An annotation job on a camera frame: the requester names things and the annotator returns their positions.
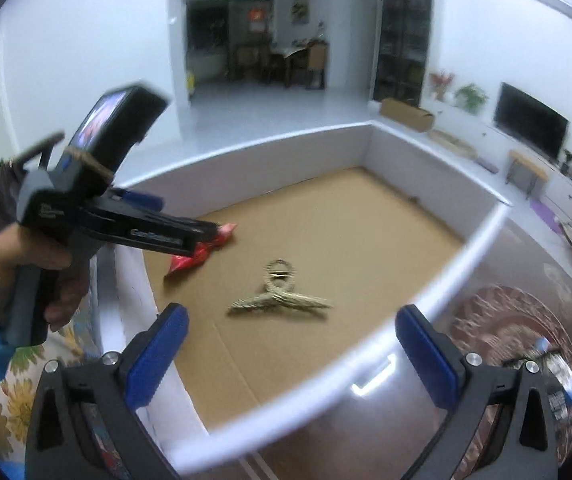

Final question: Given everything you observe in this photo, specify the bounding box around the beige oval floor tray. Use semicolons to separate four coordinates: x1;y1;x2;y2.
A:
428;129;476;159

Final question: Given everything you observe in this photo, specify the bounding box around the dining table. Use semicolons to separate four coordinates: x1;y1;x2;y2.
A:
270;42;317;86

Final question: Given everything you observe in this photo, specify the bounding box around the red snack packet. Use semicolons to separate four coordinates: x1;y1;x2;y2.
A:
164;221;239;279

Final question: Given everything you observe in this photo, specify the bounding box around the red flower vase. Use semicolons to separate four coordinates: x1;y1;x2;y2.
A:
428;70;455;102

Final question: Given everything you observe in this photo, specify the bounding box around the brown patterned desktop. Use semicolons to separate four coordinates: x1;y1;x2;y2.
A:
181;195;572;480

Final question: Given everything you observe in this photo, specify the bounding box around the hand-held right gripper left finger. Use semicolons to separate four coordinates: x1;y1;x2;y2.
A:
25;303;190;480

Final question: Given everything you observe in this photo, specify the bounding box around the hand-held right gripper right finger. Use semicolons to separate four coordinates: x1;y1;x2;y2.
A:
395;304;559;480

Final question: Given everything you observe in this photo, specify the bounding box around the brown cardboard box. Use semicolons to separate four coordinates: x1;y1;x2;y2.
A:
378;97;436;133

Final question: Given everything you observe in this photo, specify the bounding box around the gold hair claw clip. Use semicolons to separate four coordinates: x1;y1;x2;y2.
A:
227;258;335;317

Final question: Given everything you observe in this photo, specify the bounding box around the white television cabinet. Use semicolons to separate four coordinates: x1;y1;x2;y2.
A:
430;85;572;211

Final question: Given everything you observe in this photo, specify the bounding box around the person's left hand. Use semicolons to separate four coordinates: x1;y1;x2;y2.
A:
0;220;92;333

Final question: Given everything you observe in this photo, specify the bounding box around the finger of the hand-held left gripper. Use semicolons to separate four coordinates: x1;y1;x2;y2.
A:
112;186;165;212
93;199;217;257

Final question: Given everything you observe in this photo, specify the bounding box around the dark glass partition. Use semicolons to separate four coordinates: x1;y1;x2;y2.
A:
186;0;229;83

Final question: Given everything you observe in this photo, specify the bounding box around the dark dining chair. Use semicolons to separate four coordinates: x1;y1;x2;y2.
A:
233;45;271;82

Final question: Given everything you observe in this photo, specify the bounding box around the purple floor mat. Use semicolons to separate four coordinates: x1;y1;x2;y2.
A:
528;197;566;234

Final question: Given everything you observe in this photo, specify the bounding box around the dark glass cabinet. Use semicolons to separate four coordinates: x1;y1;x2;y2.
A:
372;0;434;106

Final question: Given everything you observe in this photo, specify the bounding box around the wooden stool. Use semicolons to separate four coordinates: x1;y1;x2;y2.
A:
504;149;550;197

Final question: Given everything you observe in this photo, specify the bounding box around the wooden dining chair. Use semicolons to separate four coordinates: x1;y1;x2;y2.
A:
306;42;328;91

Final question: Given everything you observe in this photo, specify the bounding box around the black television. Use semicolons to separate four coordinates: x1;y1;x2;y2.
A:
493;81;570;163

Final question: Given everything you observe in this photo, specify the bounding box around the red wall poster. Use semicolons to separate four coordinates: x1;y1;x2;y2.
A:
248;7;271;34

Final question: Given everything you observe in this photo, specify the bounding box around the green potted plant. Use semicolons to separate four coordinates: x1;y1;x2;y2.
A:
453;82;489;116

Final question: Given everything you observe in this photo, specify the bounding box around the large white cardboard box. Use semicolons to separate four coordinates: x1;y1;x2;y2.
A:
93;122;514;478

